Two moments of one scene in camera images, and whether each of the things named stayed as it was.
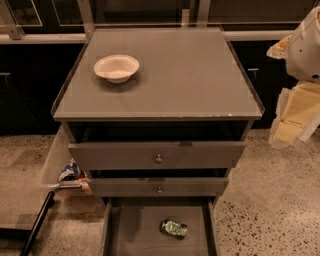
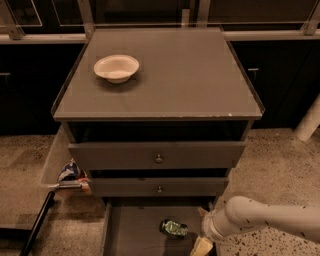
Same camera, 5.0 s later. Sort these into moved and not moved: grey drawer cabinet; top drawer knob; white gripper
Moved: white gripper
Not moved: grey drawer cabinet; top drawer knob
